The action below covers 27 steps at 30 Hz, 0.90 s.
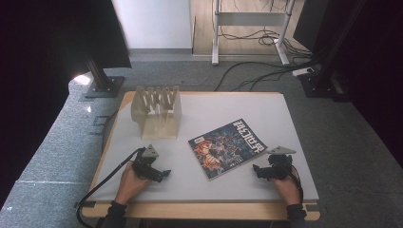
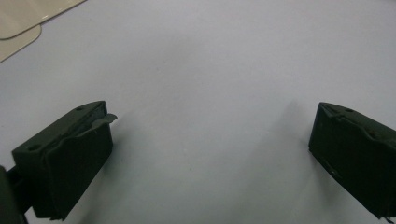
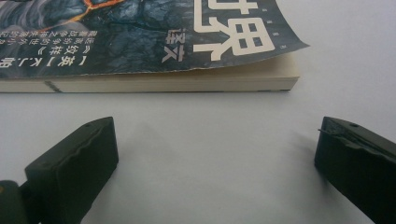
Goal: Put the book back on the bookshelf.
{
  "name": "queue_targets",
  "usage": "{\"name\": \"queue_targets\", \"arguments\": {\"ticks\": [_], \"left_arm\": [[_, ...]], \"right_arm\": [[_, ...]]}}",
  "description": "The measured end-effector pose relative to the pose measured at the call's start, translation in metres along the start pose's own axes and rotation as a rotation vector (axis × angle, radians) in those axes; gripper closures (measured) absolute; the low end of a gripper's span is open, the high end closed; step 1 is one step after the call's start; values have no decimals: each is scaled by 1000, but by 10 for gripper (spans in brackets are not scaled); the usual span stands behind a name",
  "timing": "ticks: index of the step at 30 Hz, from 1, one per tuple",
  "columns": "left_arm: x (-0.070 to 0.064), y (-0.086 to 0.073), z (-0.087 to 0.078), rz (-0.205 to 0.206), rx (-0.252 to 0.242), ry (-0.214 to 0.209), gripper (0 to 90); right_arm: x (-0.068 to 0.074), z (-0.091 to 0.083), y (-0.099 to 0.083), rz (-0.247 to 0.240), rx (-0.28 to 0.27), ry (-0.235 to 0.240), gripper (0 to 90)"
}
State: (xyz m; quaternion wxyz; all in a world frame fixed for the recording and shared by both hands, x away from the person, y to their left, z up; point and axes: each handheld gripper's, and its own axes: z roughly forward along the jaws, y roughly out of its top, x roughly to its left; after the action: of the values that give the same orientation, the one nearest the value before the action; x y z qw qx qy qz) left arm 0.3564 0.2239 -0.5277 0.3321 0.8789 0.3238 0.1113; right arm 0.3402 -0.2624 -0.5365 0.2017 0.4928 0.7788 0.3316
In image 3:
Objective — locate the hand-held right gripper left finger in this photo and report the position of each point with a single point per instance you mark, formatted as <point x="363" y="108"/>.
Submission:
<point x="70" y="169"/>

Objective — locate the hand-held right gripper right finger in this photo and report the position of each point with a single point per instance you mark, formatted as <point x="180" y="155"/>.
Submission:
<point x="358" y="165"/>

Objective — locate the dark blue paperback book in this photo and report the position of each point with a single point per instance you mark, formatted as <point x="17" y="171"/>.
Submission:
<point x="134" y="46"/>

